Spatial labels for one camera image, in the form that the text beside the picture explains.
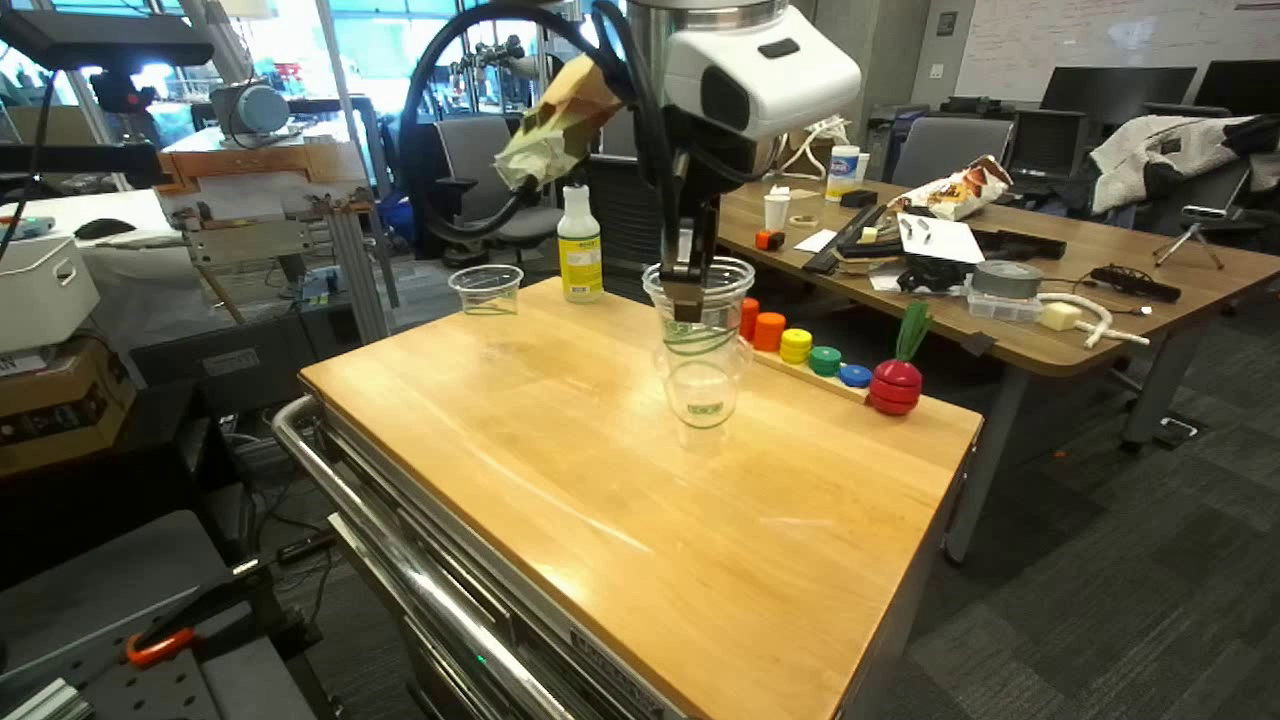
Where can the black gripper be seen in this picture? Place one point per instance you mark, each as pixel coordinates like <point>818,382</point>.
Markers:
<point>697,167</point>

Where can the clear plastic cup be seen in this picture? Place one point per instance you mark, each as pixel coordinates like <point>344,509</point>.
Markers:
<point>726,274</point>
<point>719,325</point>
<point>702,384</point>
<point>484,288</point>

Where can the clear plastic cup front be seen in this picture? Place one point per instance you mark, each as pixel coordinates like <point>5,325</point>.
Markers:
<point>702,384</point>

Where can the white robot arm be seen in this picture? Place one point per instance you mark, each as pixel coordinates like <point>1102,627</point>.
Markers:
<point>709,84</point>

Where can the red stacking peg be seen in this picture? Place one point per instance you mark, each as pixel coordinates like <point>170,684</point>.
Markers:
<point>750,309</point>

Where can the orange stacking peg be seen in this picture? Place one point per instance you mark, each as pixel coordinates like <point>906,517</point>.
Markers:
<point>769,328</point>

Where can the yellow spray bottle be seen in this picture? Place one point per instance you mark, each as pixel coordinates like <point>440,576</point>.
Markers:
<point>576,243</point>

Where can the white pill bottle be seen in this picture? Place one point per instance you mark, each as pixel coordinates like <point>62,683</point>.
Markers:
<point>776,202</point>

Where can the yellow stacking peg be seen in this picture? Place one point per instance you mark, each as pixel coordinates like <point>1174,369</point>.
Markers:
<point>794,345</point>

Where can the green stacking peg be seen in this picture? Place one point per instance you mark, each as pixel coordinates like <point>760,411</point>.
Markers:
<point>826,356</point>

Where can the blue stacking peg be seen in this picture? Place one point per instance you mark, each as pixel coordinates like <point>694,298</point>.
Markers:
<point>853,373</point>

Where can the grey office chair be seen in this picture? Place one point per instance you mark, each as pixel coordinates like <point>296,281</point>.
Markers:
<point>479,206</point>

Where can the red toy radish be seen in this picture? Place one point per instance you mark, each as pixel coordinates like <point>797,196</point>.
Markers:
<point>896,382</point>

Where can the white paper sheet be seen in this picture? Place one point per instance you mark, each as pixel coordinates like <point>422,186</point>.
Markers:
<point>936,236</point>

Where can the snack bag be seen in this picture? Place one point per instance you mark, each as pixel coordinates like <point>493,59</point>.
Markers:
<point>960,194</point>

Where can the wooden office desk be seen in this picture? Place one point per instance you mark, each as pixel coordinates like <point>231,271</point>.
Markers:
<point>1102,261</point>

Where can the black computer monitor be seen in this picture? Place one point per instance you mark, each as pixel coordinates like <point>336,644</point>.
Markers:
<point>1044,147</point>

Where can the white cloth on chair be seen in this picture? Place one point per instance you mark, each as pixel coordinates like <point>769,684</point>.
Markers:
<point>1187,147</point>

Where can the cardboard box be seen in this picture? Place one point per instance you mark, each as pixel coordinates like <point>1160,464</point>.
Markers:
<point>69,411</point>

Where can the white storage bin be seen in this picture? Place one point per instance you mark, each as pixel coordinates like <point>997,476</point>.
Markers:
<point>44,295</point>

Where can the wrist camera with wood mount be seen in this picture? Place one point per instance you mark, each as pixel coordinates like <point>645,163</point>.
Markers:
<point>562,128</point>

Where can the metal cart frame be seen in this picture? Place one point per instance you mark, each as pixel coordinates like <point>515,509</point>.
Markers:
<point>489,642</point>

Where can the orange handled clamp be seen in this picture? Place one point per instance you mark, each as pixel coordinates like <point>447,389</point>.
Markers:
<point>151,652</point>

